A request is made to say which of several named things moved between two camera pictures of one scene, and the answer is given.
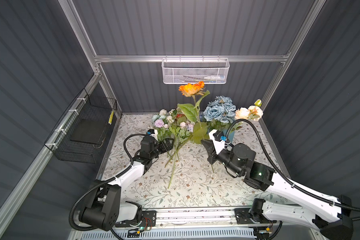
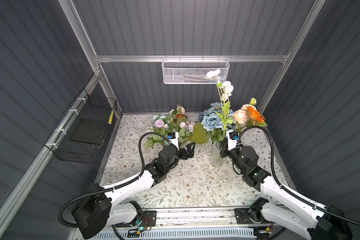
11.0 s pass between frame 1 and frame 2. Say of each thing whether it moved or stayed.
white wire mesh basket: stayed
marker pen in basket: stayed
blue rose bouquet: moved
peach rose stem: moved
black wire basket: stayed
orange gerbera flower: moved
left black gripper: moved
